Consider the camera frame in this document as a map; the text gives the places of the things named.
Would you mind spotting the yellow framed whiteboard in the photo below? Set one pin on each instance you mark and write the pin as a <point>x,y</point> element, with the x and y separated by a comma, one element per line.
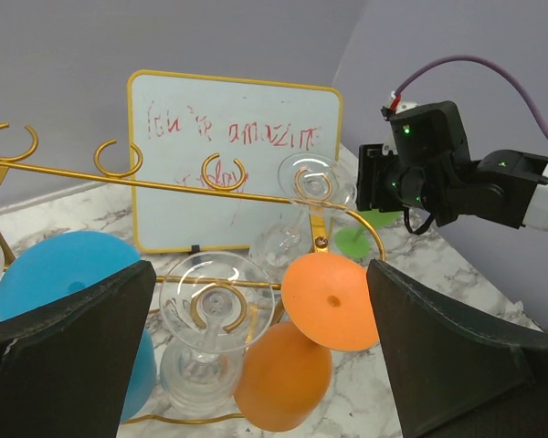
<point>210,150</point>

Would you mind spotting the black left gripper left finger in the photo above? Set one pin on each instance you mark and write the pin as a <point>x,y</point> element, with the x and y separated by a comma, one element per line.
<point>30,400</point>

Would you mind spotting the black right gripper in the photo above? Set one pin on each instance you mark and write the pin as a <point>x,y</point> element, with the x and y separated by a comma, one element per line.
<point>431,153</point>

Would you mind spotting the green plastic wine glass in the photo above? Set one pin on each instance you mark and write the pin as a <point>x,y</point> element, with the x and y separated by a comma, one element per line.
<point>352,242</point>

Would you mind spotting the blue plastic wine glass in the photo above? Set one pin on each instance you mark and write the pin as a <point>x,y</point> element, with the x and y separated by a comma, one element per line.
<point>99,282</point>

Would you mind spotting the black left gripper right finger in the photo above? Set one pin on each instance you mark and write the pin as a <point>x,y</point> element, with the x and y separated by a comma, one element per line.
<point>454,370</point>

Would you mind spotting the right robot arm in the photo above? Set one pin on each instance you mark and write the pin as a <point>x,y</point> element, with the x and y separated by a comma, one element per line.
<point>506,187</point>

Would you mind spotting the orange plastic wine glass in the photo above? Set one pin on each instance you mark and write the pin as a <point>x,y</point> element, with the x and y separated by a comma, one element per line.
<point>288,370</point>

